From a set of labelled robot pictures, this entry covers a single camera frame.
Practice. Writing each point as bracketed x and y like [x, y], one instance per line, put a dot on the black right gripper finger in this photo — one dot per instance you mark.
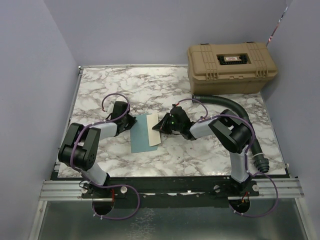
[160, 127]
[165, 118]

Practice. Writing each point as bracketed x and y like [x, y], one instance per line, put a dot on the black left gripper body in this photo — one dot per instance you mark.
[124, 120]

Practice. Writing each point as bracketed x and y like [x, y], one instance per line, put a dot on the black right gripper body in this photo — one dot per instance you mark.
[170, 125]

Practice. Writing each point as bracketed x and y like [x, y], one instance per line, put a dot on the beige paper letter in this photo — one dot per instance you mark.
[154, 137]

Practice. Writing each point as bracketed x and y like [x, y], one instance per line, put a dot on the light blue paper envelope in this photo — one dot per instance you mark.
[139, 138]

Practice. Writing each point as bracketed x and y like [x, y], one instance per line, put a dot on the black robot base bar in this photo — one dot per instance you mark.
[151, 192]

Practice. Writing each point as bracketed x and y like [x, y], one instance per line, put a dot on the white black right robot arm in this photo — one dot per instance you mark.
[234, 133]

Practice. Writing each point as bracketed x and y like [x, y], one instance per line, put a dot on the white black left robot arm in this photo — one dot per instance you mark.
[79, 148]

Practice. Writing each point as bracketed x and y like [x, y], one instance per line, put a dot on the tan plastic tool case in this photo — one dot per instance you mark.
[221, 69]

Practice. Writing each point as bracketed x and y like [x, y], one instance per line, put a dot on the aluminium rail frame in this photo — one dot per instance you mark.
[278, 213]

